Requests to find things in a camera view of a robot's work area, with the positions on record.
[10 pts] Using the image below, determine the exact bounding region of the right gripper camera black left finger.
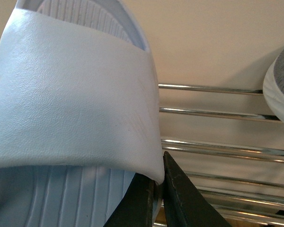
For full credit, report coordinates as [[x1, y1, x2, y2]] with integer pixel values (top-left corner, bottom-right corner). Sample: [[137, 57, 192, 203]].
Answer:
[[105, 173, 154, 227]]

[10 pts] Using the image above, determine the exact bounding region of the right gripper camera black right finger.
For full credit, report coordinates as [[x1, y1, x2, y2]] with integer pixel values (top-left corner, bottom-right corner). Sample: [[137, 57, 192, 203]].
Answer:
[[163, 152, 230, 227]]

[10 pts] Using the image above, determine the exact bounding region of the light blue slipper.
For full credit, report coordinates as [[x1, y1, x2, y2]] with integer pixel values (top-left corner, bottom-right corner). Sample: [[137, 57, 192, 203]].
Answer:
[[0, 0, 164, 227]]

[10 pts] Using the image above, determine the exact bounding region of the grey sneaker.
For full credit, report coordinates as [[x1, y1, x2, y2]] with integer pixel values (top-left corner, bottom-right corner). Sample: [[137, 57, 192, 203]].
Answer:
[[263, 49, 284, 123]]

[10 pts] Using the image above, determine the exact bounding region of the black metal shoe rack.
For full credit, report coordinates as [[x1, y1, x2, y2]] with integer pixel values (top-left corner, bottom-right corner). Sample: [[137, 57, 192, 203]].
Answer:
[[159, 83, 284, 227]]

